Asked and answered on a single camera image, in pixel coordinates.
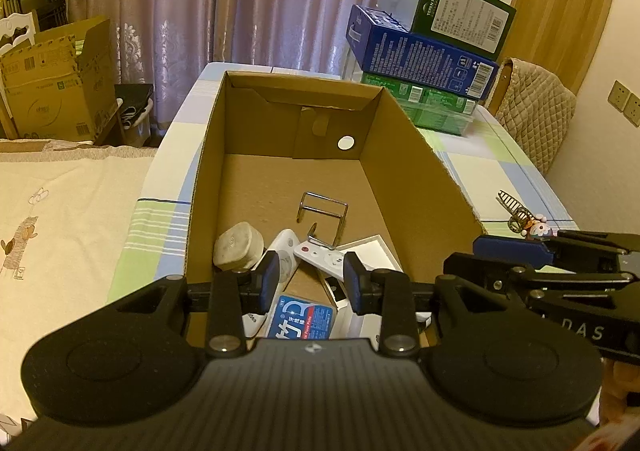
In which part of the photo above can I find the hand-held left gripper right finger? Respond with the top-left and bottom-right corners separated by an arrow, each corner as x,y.
342,251 -> 516,359

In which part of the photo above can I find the cream embroidered bed blanket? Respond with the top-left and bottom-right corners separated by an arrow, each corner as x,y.
0,138 -> 159,433

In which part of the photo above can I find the dark storage bin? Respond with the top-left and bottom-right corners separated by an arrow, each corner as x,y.
113,83 -> 155,148

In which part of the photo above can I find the white printed packet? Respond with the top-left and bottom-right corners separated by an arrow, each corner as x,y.
243,313 -> 269,338

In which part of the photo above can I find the white pad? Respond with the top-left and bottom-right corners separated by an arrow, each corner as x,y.
345,312 -> 434,339

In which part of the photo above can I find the person's right hand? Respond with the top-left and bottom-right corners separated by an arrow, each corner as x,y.
601,360 -> 640,428

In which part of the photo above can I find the white plug adapter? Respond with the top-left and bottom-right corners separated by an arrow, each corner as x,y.
259,229 -> 302,293

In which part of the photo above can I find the wooden door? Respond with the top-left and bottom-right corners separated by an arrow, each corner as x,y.
510,0 -> 625,95

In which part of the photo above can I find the brown cardboard box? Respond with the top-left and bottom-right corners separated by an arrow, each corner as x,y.
182,70 -> 485,348

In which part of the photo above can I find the blue dental floss box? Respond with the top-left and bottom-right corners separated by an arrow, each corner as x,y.
265,295 -> 334,340

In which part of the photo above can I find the open cardboard carton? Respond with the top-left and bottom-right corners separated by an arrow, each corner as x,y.
0,16 -> 119,143

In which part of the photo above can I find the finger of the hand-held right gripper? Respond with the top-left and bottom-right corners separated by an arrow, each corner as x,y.
442,251 -> 632,300
472,229 -> 640,277

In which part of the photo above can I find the white rounded case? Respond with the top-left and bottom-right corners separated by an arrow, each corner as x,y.
213,222 -> 265,270

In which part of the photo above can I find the metal wire rack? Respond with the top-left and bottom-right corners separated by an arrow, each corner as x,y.
297,191 -> 350,250

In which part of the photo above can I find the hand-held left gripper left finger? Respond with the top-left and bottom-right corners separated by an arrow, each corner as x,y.
107,251 -> 281,359

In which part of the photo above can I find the quilted chair back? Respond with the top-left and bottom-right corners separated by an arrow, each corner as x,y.
492,57 -> 577,175

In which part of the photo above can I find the beige wall socket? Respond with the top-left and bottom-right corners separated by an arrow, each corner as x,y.
622,92 -> 640,127
607,80 -> 630,110

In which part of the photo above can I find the white box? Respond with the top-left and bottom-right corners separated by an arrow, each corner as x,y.
319,235 -> 405,315

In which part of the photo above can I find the pink patterned curtain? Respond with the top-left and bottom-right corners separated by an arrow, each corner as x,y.
54,0 -> 414,138

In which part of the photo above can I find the dark green carton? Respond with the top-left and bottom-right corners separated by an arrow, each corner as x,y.
410,0 -> 518,55

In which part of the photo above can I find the white carved chair back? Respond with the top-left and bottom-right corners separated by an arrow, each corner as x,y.
0,14 -> 39,58

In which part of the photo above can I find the white remote control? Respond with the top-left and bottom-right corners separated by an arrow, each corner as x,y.
294,240 -> 347,283

